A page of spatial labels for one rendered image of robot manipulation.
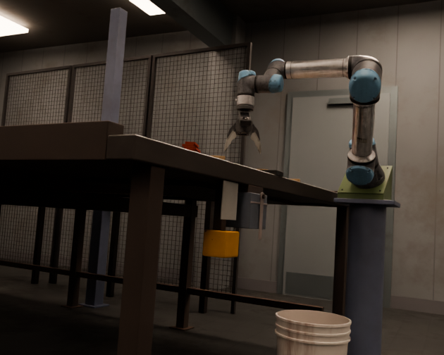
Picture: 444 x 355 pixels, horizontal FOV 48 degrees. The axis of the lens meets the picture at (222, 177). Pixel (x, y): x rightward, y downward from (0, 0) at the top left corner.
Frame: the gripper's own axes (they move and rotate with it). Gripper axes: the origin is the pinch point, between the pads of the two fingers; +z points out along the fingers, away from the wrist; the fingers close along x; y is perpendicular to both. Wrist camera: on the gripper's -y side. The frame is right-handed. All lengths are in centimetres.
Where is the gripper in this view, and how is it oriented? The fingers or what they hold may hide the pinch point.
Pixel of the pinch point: (242, 153)
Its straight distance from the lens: 206.9
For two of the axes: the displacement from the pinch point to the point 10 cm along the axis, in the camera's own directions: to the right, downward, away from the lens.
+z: -0.6, 9.9, -0.8
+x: -10.0, -0.6, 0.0
